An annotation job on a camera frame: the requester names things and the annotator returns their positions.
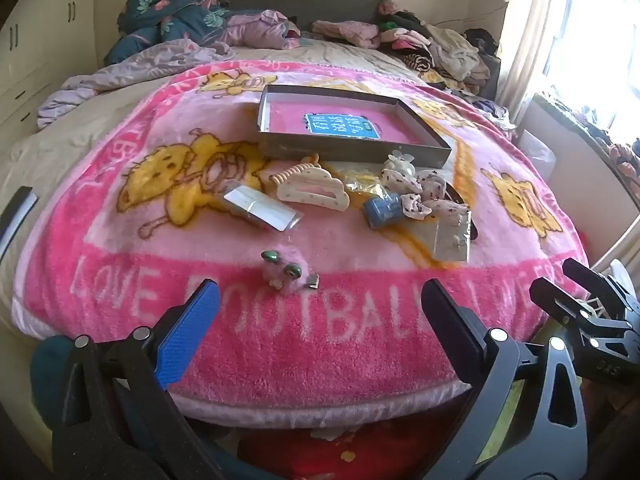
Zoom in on clear pearl claw clip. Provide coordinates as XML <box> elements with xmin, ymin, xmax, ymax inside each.
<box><xmin>384</xmin><ymin>150</ymin><xmax>416</xmax><ymax>171</ymax></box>

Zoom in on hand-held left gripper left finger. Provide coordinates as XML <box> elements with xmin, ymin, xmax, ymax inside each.
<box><xmin>52</xmin><ymin>278</ymin><xmax>226</xmax><ymax>480</ymax></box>

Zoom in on cream wardrobe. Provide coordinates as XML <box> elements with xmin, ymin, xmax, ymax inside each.
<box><xmin>0</xmin><ymin>0</ymin><xmax>101</xmax><ymax>136</ymax></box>

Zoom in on cream hair claw clip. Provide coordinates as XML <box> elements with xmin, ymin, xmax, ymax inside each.
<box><xmin>276</xmin><ymin>167</ymin><xmax>351</xmax><ymax>212</ymax></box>

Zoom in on black strap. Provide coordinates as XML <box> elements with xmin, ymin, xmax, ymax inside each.
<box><xmin>0</xmin><ymin>186</ymin><xmax>39</xmax><ymax>261</ymax></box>

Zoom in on pink fuzzy hair clip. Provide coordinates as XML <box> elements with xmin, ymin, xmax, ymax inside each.
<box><xmin>260</xmin><ymin>250</ymin><xmax>321</xmax><ymax>293</ymax></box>

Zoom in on pile of mixed clothes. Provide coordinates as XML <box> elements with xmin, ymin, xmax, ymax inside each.
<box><xmin>377</xmin><ymin>0</ymin><xmax>501</xmax><ymax>96</ymax></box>

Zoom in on bed with beige sheet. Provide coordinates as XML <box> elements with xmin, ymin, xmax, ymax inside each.
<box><xmin>0</xmin><ymin>35</ymin><xmax>516</xmax><ymax>461</ymax></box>

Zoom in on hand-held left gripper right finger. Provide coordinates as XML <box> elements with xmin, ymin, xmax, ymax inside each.
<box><xmin>421</xmin><ymin>278</ymin><xmax>589</xmax><ymax>480</ymax></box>

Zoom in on small blue box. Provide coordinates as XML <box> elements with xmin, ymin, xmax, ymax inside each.
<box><xmin>363</xmin><ymin>194</ymin><xmax>403</xmax><ymax>231</ymax></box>

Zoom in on red printed cloth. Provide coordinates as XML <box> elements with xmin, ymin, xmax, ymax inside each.
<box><xmin>239</xmin><ymin>407</ymin><xmax>453</xmax><ymax>480</ymax></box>

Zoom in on clear plastic packet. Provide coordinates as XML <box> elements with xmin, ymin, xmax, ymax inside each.
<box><xmin>223</xmin><ymin>185</ymin><xmax>304</xmax><ymax>232</ymax></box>

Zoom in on pink printed blanket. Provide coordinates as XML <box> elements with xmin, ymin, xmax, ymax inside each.
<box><xmin>12</xmin><ymin>60</ymin><xmax>591</xmax><ymax>428</ymax></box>

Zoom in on pink folded clothes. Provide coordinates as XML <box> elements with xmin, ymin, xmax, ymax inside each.
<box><xmin>312</xmin><ymin>19</ymin><xmax>381</xmax><ymax>50</ymax></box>

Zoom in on yellow jewelry packet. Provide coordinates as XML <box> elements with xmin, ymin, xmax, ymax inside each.
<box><xmin>340</xmin><ymin>170</ymin><xmax>388</xmax><ymax>198</ymax></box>

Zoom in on clear plastic container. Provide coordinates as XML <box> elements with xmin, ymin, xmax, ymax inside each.
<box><xmin>517</xmin><ymin>130</ymin><xmax>557</xmax><ymax>186</ymax></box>

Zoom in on lilac garment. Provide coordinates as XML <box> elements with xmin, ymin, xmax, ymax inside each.
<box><xmin>220</xmin><ymin>10</ymin><xmax>301</xmax><ymax>51</ymax></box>

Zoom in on pale curtain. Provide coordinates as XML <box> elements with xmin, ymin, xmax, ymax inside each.
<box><xmin>495</xmin><ymin>0</ymin><xmax>571</xmax><ymax>126</ymax></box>

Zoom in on polka-dot bow hair tie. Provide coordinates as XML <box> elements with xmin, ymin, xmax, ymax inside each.
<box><xmin>380</xmin><ymin>167</ymin><xmax>468</xmax><ymax>221</ymax></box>

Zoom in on dark floral duvet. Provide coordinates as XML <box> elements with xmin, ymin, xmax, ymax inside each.
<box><xmin>107</xmin><ymin>0</ymin><xmax>236</xmax><ymax>66</ymax></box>

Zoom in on window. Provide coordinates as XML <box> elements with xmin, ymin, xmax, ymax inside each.
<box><xmin>545</xmin><ymin>0</ymin><xmax>640</xmax><ymax>131</ymax></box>

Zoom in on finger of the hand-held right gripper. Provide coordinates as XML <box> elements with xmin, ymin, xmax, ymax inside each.
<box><xmin>562</xmin><ymin>258</ymin><xmax>631</xmax><ymax>320</ymax></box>
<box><xmin>529</xmin><ymin>277</ymin><xmax>635</xmax><ymax>357</ymax></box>

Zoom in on grey headboard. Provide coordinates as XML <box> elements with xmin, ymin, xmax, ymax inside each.
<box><xmin>165</xmin><ymin>0</ymin><xmax>391</xmax><ymax>36</ymax></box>

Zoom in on earring card packet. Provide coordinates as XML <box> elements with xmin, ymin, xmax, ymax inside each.
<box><xmin>417</xmin><ymin>207</ymin><xmax>473</xmax><ymax>263</ymax></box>

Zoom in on peach spiral hair tie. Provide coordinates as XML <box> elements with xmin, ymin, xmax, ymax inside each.
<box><xmin>270</xmin><ymin>154</ymin><xmax>321</xmax><ymax>187</ymax></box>

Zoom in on purple bed sheet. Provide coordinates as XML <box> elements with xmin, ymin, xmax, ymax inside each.
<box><xmin>37</xmin><ymin>40</ymin><xmax>236</xmax><ymax>128</ymax></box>

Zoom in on grey cardboard box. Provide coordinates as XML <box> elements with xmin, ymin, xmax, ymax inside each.
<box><xmin>257</xmin><ymin>84</ymin><xmax>453</xmax><ymax>168</ymax></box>

